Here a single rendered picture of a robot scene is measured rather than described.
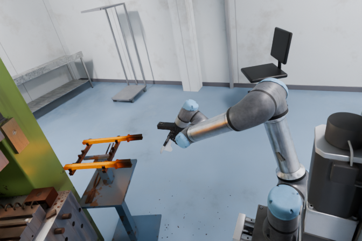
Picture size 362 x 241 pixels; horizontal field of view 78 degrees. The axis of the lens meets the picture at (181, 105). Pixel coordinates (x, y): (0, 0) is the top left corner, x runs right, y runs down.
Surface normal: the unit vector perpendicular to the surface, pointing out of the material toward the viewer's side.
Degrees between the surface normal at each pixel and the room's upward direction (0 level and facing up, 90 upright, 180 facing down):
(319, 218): 90
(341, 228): 90
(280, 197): 7
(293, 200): 7
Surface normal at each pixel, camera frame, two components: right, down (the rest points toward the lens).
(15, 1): 0.89, 0.07
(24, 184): -0.01, 0.48
